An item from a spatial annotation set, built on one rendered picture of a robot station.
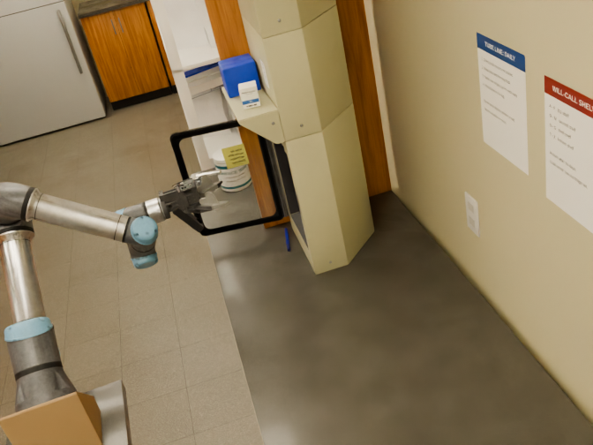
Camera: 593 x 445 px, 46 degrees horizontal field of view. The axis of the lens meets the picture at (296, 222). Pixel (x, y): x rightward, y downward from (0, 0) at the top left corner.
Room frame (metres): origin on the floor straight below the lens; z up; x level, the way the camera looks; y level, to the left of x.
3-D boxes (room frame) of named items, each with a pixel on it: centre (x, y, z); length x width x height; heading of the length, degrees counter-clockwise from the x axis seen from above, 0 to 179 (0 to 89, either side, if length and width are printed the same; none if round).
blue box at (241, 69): (2.04, 0.07, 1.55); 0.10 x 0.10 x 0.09; 7
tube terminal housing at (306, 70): (1.99, -0.12, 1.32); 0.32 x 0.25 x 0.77; 7
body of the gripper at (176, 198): (1.91, 0.33, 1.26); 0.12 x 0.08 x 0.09; 97
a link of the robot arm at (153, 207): (1.90, 0.41, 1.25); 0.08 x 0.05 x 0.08; 7
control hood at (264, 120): (1.96, 0.06, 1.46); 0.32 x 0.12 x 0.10; 7
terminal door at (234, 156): (2.12, 0.19, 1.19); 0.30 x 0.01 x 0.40; 88
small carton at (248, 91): (1.90, 0.05, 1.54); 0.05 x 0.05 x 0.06; 89
